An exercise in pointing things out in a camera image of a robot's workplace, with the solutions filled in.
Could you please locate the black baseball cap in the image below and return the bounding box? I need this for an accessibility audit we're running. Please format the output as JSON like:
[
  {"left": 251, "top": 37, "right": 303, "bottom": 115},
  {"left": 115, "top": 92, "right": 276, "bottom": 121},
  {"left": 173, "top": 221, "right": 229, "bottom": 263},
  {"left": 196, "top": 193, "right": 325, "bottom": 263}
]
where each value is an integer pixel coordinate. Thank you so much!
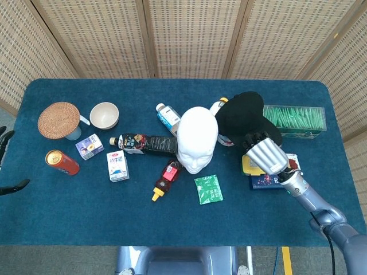
[{"left": 214, "top": 91, "right": 283, "bottom": 147}]

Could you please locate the white floor strip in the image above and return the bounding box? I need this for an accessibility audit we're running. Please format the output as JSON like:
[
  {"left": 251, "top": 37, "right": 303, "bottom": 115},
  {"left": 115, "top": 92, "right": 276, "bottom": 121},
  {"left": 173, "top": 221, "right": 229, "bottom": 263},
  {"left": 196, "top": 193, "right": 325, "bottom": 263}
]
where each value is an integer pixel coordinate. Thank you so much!
[{"left": 245, "top": 246, "right": 254, "bottom": 275}]

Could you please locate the yellow plastic box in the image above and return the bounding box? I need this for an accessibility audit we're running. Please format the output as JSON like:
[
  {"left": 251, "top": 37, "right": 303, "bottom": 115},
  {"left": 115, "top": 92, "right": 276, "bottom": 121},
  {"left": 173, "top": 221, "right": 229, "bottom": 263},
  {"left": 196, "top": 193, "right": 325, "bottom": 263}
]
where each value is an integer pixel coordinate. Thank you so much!
[{"left": 240, "top": 154, "right": 270, "bottom": 176}]

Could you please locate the yellow floor tape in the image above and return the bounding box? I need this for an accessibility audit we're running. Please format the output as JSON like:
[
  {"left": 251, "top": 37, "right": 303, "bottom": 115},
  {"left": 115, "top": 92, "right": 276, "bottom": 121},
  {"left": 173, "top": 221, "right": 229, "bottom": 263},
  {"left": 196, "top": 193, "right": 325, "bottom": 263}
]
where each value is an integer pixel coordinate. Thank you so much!
[{"left": 282, "top": 246, "right": 294, "bottom": 275}]

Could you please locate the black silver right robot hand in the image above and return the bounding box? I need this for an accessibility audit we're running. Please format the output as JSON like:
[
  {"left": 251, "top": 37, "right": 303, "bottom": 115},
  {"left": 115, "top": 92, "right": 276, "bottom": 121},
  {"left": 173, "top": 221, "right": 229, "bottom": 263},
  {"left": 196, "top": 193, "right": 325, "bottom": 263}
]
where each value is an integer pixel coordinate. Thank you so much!
[{"left": 242, "top": 131, "right": 289, "bottom": 176}]

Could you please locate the purple white drink carton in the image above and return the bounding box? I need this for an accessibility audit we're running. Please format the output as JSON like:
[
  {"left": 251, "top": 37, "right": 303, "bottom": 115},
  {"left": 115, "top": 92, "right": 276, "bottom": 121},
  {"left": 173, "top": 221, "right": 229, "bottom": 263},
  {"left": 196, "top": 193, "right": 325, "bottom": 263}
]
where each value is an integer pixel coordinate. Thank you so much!
[{"left": 75, "top": 133, "right": 105, "bottom": 161}]

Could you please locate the honey bottle with yellow cap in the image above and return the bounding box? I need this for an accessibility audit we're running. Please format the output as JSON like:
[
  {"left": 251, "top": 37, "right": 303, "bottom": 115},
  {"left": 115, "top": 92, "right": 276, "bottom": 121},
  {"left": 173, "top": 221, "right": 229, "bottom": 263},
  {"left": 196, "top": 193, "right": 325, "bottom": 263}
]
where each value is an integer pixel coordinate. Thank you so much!
[{"left": 151, "top": 159, "right": 184, "bottom": 202}]

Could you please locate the dark blue flat box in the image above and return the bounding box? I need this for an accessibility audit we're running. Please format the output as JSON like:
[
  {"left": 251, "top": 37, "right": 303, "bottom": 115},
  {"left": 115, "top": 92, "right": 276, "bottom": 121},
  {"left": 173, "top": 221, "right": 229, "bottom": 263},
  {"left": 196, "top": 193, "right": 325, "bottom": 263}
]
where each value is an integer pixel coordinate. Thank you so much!
[{"left": 248, "top": 172, "right": 288, "bottom": 190}]

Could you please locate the beige bowl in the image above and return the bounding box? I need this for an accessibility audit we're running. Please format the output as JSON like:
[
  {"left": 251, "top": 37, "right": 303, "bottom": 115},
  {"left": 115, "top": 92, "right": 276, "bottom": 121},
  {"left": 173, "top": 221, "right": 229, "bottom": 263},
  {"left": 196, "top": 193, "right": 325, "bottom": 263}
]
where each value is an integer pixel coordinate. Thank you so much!
[{"left": 89, "top": 102, "right": 120, "bottom": 131}]

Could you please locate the yellow-capped drink bottle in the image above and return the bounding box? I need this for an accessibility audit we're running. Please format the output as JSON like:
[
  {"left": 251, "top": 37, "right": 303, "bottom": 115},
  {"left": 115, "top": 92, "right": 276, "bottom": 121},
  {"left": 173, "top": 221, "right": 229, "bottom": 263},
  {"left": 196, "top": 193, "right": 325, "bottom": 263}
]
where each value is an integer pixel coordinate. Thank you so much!
[{"left": 209, "top": 97, "right": 238, "bottom": 147}]

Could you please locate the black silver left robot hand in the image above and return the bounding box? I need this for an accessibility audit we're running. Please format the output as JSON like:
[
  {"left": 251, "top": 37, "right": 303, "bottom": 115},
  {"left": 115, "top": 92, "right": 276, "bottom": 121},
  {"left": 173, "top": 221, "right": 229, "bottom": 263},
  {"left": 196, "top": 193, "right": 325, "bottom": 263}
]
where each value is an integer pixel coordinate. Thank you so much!
[{"left": 0, "top": 125, "right": 31, "bottom": 196}]

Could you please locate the pale blue mug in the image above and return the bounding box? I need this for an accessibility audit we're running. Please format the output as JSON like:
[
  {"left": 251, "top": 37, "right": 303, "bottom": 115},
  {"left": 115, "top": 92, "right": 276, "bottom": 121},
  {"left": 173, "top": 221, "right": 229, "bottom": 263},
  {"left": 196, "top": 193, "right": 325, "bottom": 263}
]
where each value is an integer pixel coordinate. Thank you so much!
[{"left": 64, "top": 114, "right": 91, "bottom": 142}]

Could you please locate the round woven rattan coaster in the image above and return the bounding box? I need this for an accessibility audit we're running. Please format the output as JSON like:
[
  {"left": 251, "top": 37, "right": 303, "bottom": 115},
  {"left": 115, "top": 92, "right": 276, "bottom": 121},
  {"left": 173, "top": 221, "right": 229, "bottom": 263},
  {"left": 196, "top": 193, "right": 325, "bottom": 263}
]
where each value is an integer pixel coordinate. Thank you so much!
[{"left": 37, "top": 101, "right": 81, "bottom": 140}]

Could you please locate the white snack packet red print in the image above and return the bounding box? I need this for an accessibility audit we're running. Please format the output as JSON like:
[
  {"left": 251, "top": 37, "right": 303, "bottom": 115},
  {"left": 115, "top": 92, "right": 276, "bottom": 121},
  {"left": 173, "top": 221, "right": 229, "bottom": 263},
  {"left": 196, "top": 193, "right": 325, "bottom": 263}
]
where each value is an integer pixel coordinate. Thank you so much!
[{"left": 286, "top": 153, "right": 302, "bottom": 173}]

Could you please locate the woven folding screen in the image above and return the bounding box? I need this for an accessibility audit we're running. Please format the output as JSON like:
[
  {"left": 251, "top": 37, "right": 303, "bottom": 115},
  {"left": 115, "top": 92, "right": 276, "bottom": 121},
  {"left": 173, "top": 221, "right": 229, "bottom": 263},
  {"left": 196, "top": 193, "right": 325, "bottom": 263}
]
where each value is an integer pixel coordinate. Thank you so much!
[{"left": 0, "top": 0, "right": 367, "bottom": 201}]

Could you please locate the green tea sachet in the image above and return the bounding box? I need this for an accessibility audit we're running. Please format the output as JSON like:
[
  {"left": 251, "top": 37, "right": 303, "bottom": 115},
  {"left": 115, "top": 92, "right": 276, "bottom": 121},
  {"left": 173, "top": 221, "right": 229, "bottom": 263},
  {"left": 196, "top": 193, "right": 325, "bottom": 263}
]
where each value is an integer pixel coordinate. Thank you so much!
[{"left": 193, "top": 174, "right": 224, "bottom": 205}]

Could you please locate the dark tea bottle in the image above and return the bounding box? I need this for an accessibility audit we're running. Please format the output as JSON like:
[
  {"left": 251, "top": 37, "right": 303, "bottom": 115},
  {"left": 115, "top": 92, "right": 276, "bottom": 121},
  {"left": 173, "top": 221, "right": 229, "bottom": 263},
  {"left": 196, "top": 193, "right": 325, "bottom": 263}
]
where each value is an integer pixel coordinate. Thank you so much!
[{"left": 109, "top": 132, "right": 179, "bottom": 157}]

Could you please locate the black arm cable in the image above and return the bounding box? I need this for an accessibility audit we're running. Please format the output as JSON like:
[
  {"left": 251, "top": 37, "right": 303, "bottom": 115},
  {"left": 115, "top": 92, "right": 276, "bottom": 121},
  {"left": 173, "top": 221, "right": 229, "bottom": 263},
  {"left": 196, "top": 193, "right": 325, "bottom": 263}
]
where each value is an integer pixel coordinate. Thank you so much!
[{"left": 314, "top": 214, "right": 337, "bottom": 275}]

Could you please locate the orange drink can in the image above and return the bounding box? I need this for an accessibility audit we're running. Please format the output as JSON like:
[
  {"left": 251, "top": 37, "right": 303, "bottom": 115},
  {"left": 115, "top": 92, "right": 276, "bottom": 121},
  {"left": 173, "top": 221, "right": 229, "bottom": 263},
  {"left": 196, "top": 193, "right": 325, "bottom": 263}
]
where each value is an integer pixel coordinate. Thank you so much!
[{"left": 45, "top": 150, "right": 81, "bottom": 176}]

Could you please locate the blue table carpet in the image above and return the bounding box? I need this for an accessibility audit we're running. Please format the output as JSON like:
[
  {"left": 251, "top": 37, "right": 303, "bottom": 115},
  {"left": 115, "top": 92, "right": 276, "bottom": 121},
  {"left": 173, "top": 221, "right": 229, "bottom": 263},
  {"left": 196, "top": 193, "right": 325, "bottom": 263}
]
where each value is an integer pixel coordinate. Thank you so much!
[{"left": 0, "top": 78, "right": 356, "bottom": 248}]

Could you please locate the white mannequin head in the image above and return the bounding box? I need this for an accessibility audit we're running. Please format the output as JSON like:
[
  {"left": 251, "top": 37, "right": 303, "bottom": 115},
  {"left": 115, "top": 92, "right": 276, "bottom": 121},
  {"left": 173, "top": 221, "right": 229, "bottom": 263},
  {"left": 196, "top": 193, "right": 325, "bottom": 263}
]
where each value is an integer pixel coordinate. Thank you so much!
[{"left": 175, "top": 106, "right": 220, "bottom": 175}]

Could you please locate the white bottle with blue label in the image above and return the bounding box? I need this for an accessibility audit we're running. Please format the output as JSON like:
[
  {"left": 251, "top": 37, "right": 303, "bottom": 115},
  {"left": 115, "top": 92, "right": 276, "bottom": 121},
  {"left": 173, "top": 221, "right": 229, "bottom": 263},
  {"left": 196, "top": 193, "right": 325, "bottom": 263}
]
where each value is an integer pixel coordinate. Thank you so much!
[{"left": 155, "top": 103, "right": 182, "bottom": 138}]

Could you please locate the blue floor cable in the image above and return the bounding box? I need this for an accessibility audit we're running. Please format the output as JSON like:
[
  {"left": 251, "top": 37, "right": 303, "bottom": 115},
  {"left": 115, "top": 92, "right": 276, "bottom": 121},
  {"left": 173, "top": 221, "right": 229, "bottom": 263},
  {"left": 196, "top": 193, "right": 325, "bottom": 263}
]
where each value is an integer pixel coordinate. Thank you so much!
[{"left": 274, "top": 246, "right": 281, "bottom": 275}]

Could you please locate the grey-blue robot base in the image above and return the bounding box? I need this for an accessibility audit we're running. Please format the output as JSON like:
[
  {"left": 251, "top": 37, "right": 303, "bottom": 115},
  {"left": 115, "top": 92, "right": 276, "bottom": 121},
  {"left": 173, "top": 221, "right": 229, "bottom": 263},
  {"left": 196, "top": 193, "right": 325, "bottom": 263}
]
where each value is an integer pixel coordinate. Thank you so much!
[{"left": 115, "top": 245, "right": 239, "bottom": 275}]

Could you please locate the white milk carton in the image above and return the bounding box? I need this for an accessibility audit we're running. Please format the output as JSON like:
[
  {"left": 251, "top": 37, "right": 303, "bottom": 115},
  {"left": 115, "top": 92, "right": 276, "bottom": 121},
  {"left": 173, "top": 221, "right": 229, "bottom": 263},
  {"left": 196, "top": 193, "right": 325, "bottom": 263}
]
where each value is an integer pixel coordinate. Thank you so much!
[{"left": 106, "top": 150, "right": 130, "bottom": 183}]

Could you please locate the clear box of green packets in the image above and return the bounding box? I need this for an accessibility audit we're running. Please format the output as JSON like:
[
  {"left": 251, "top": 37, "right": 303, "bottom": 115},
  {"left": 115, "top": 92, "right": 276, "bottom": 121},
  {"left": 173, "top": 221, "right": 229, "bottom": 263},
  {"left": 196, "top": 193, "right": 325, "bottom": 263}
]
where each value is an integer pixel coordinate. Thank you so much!
[{"left": 262, "top": 104, "right": 327, "bottom": 140}]

